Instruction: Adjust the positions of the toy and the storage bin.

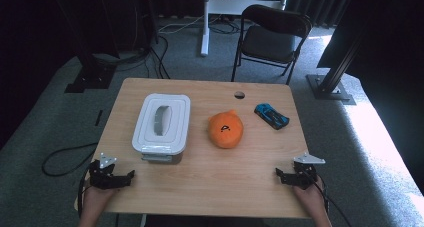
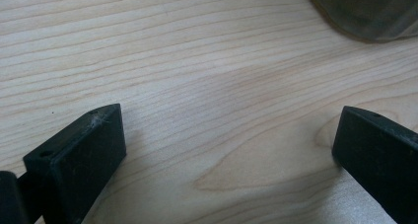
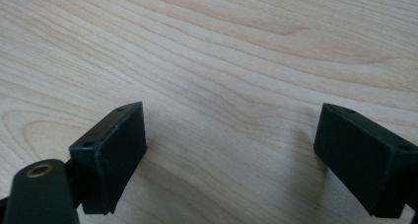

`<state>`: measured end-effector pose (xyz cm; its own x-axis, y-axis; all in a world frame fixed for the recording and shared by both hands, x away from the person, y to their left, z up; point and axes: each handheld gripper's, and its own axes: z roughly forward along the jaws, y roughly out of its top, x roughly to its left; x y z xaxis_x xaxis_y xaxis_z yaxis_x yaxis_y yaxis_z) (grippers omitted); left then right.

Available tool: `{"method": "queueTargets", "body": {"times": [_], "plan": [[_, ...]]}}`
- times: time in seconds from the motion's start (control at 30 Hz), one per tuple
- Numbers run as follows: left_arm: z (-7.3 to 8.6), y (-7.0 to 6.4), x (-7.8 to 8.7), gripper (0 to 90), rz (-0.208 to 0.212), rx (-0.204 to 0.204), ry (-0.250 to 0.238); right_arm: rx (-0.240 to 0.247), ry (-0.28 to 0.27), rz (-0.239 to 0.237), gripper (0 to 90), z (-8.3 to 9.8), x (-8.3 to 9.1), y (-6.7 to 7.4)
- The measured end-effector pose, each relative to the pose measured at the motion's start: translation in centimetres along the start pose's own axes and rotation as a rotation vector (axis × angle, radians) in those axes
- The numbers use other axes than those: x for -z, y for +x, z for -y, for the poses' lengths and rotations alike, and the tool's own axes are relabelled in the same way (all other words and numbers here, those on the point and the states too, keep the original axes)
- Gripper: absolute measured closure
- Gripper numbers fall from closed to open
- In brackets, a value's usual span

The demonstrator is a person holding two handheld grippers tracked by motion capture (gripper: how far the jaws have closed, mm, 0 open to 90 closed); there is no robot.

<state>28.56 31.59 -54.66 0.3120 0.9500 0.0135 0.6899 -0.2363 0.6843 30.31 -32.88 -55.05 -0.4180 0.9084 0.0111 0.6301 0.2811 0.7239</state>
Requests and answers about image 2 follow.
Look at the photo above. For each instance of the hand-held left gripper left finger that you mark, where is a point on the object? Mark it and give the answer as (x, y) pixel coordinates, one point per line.
(79, 158)

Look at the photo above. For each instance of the clear brown storage box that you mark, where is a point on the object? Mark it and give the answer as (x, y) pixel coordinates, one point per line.
(368, 10)

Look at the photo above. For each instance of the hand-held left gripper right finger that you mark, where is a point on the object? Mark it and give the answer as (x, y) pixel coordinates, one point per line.
(381, 158)

